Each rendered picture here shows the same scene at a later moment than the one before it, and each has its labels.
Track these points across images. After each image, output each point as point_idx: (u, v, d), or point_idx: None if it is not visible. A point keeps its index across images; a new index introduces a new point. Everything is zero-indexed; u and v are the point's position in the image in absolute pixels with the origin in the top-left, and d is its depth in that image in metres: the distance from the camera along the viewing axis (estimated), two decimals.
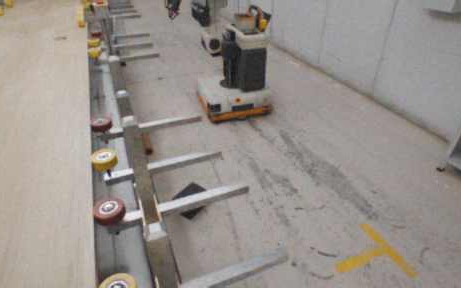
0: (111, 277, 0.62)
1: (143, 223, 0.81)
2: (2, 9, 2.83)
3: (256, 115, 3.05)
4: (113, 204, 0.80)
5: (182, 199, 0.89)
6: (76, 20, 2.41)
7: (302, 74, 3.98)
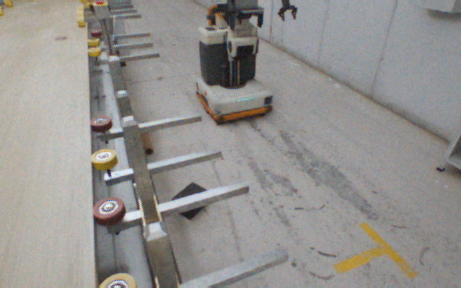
0: (111, 277, 0.62)
1: (143, 223, 0.81)
2: (2, 9, 2.83)
3: (256, 115, 3.05)
4: (113, 204, 0.80)
5: (182, 199, 0.89)
6: (76, 20, 2.41)
7: (302, 74, 3.98)
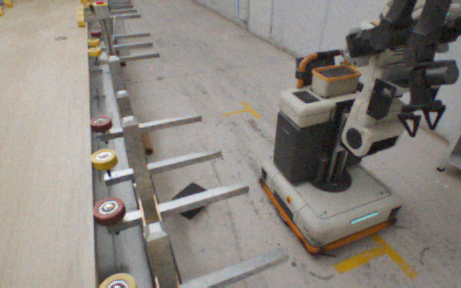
0: (111, 277, 0.62)
1: (143, 223, 0.81)
2: (2, 9, 2.83)
3: (256, 115, 3.05)
4: (113, 204, 0.80)
5: (182, 199, 0.89)
6: (76, 20, 2.41)
7: None
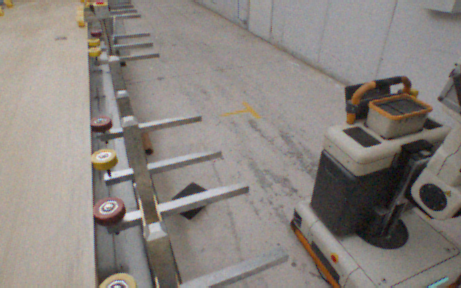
0: (111, 277, 0.62)
1: (143, 223, 0.81)
2: (2, 9, 2.83)
3: (256, 115, 3.05)
4: (113, 204, 0.80)
5: (182, 199, 0.89)
6: (76, 20, 2.41)
7: (302, 74, 3.98)
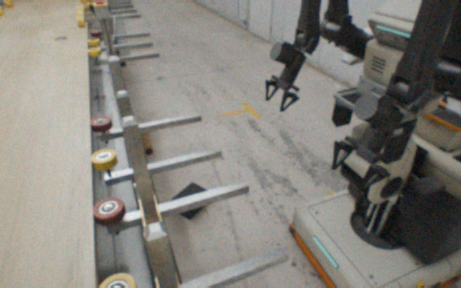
0: (111, 277, 0.62)
1: (143, 223, 0.81)
2: (2, 9, 2.83)
3: (256, 115, 3.05)
4: (113, 204, 0.80)
5: (182, 199, 0.89)
6: (76, 20, 2.41)
7: (302, 74, 3.98)
